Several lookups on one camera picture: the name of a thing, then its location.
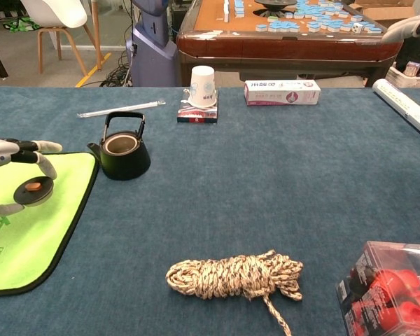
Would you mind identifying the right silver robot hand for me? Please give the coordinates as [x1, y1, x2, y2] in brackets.
[381, 13, 420, 103]

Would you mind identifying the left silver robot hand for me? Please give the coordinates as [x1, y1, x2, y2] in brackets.
[0, 136, 63, 217]

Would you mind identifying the black teapot lid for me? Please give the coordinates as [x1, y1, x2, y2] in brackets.
[13, 176, 55, 208]

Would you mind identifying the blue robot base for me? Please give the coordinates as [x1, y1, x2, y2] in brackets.
[125, 0, 179, 88]

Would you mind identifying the black cast iron teapot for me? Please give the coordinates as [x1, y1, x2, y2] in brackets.
[86, 111, 152, 181]

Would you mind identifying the cardboard box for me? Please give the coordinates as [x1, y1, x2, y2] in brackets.
[349, 0, 416, 22]

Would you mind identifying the white wrapped roll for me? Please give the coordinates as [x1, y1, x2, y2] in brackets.
[372, 78, 420, 144]

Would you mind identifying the green cleaning cloth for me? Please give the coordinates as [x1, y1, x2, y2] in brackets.
[0, 150, 101, 299]

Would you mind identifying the brown mahjong table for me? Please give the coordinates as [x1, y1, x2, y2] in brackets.
[176, 0, 405, 87]

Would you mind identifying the straw in clear wrapper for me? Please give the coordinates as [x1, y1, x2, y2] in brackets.
[76, 99, 167, 119]

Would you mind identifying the green bag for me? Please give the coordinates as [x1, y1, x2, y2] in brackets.
[2, 15, 41, 33]

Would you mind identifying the white toothpaste box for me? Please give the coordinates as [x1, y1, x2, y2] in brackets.
[244, 79, 322, 106]

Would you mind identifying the white chair with wooden legs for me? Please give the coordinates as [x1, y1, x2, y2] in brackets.
[20, 0, 106, 74]

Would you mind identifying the white paper cup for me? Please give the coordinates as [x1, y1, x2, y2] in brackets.
[188, 65, 218, 109]

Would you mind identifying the blue felt table mat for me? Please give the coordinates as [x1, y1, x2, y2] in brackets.
[0, 85, 420, 336]

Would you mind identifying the clear box of red caps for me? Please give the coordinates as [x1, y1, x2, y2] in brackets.
[335, 240, 420, 336]

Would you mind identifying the black cable bundle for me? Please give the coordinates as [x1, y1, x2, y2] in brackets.
[97, 52, 134, 88]

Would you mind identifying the beige braided rope bundle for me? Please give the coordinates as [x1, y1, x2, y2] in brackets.
[165, 248, 305, 336]

